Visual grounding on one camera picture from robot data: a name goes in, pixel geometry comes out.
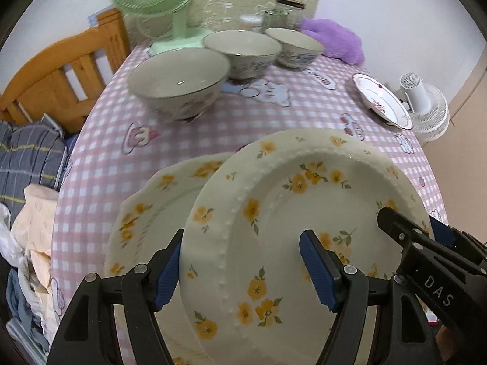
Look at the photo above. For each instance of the green table fan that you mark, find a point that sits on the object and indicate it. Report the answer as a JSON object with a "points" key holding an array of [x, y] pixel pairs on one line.
{"points": [[180, 26]]}

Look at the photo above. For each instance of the glass jar dark lid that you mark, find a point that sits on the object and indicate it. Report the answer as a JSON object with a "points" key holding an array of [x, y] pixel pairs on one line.
{"points": [[289, 15]]}

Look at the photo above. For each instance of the small drinking glass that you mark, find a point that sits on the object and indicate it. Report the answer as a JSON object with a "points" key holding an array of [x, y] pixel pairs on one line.
{"points": [[268, 19]]}

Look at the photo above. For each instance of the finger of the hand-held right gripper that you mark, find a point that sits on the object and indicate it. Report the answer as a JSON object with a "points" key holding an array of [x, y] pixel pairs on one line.
{"points": [[443, 232], [426, 270]]}

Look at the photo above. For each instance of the round beaded yellow flower plate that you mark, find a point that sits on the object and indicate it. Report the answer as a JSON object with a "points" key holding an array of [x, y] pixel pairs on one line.
{"points": [[274, 213]]}

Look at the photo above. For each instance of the cotton swab container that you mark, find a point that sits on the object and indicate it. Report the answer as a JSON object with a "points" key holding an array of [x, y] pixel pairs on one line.
{"points": [[251, 21]]}

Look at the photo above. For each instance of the beige door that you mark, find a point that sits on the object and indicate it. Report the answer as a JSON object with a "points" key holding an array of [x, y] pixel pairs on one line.
{"points": [[470, 159]]}

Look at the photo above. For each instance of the white fan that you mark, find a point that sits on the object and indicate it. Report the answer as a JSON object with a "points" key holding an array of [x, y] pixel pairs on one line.
{"points": [[418, 95]]}

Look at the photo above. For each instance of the pink checked tablecloth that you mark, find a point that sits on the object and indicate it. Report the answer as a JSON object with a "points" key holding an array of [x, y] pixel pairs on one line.
{"points": [[304, 121]]}

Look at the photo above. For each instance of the scalloped yellow flower plate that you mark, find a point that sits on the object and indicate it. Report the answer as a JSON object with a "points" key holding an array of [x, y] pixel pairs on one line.
{"points": [[152, 205]]}

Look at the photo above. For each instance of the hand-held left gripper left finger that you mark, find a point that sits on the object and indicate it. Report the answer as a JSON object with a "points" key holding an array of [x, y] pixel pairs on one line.
{"points": [[169, 273]]}

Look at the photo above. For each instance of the white cloth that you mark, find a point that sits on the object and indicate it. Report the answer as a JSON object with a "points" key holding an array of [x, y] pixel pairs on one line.
{"points": [[9, 232]]}

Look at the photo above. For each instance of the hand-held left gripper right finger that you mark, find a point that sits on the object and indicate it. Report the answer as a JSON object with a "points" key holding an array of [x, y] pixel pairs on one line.
{"points": [[315, 266]]}

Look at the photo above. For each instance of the blue clothing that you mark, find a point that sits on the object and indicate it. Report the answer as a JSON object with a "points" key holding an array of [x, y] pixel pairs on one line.
{"points": [[23, 304]]}

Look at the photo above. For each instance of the purple plush toy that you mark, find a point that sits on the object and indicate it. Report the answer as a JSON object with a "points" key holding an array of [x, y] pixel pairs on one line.
{"points": [[338, 38]]}

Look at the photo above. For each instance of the cream cloth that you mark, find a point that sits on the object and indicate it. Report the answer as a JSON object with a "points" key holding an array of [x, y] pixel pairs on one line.
{"points": [[38, 213]]}

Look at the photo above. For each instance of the white plate red pattern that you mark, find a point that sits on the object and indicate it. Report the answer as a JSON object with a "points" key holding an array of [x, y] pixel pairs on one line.
{"points": [[380, 99]]}

